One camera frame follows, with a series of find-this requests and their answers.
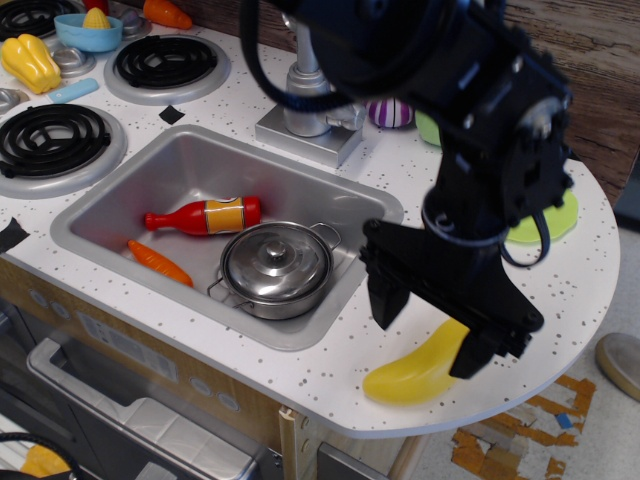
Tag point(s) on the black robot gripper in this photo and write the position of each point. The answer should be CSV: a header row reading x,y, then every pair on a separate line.
x,y
455,262

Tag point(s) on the yellow toy banana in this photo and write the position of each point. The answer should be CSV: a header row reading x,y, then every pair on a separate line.
x,y
421,375

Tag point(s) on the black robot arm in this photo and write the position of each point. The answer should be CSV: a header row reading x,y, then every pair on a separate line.
x,y
502,111

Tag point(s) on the light green plastic plate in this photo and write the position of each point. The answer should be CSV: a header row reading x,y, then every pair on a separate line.
x,y
559,221

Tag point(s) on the stainless steel lidded pot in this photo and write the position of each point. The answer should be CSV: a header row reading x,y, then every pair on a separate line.
x,y
278,270

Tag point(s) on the silver sink basin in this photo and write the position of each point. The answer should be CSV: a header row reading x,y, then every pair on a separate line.
x,y
189,163

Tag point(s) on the round metal stand base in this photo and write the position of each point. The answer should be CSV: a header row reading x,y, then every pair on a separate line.
x,y
617,356

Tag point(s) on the green toy cabbage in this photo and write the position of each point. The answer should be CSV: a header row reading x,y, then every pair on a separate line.
x,y
428,129

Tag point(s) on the purple toy onion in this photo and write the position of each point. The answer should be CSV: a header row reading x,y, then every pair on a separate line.
x,y
389,113

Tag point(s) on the silver toy faucet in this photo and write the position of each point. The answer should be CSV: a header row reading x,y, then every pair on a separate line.
x,y
327,137

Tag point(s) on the red toy ketchup bottle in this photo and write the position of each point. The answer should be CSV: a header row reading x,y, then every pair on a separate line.
x,y
209,217

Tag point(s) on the orange toy carrot in sink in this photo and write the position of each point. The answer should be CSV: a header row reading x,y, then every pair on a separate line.
x,y
157,262

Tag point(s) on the black tape patch near burner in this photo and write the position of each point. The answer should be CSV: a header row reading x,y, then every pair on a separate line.
x,y
171,115

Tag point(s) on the back right stove burner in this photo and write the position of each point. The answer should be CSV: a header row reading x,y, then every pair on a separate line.
x,y
163,70

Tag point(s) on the yellow object at bottom left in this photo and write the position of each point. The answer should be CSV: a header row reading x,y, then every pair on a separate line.
x,y
42,462

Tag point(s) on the orange toy carrot at back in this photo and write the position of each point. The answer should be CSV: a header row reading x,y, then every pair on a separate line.
x,y
166,13

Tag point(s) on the black tape patch left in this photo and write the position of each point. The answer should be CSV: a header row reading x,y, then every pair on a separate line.
x,y
12,235

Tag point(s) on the light blue plastic bowl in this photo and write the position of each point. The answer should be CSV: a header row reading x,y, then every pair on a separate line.
x,y
71,33

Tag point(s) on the yellow toy corn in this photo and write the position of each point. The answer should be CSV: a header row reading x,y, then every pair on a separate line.
x,y
96,19

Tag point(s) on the red toy item at back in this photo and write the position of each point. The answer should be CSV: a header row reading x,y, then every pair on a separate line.
x,y
102,5

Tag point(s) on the silver stove knob at edge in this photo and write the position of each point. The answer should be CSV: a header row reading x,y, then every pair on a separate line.
x,y
11,98

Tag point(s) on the yellow toy bell pepper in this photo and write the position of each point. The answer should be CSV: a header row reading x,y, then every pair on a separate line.
x,y
28,59

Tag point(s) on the back left stove burner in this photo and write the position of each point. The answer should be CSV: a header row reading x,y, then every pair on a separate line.
x,y
34,17

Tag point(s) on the oven door with handle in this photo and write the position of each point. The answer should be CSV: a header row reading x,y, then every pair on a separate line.
x,y
142,439

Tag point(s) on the light blue toy utensil handle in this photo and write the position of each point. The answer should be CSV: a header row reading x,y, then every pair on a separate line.
x,y
73,91

